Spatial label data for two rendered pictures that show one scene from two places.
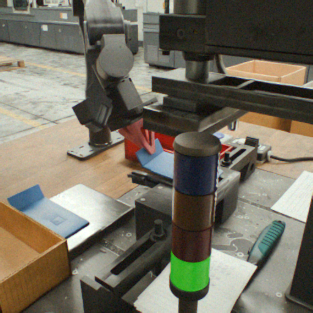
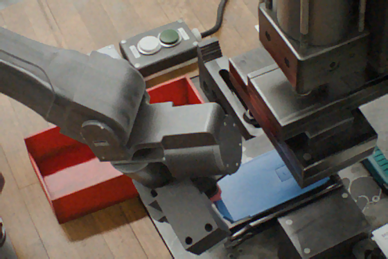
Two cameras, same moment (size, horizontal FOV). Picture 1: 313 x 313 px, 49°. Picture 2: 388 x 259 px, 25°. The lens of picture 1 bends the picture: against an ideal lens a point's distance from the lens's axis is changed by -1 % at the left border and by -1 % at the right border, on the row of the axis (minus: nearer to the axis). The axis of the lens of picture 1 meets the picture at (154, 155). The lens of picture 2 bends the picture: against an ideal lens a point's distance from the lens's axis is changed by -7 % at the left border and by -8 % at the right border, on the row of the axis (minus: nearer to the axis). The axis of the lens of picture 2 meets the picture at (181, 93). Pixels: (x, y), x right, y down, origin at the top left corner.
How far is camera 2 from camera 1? 0.87 m
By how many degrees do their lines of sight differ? 50
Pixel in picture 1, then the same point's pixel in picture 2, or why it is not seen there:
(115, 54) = (227, 140)
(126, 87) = not seen: hidden behind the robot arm
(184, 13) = (333, 42)
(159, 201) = (321, 234)
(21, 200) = not seen: outside the picture
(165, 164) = (249, 192)
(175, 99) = (326, 129)
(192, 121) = (371, 140)
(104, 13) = (107, 84)
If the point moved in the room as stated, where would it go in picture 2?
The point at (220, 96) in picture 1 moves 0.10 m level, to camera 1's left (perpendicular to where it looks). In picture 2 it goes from (374, 93) to (343, 158)
